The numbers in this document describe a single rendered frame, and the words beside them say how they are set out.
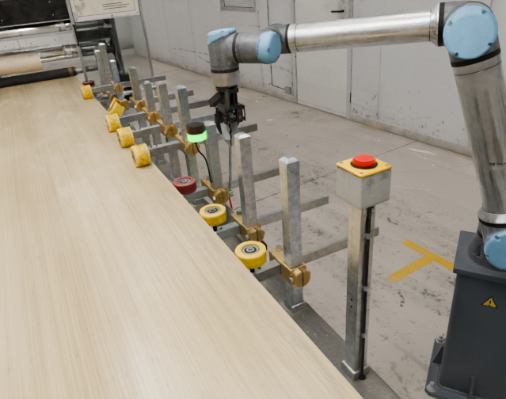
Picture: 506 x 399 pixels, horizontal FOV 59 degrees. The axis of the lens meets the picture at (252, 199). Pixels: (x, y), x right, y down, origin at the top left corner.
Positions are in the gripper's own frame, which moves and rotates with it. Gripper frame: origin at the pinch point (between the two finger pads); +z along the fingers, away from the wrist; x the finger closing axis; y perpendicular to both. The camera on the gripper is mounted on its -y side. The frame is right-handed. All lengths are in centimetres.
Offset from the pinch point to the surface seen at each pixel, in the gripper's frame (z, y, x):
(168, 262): 11, 41, -38
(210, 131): -6.9, 4.2, -8.2
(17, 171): 11, -52, -69
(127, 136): 6, -48, -25
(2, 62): -7, -228, -66
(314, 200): 17.8, 24.9, 18.0
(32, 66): -1, -228, -49
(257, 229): 17.1, 31.7, -7.3
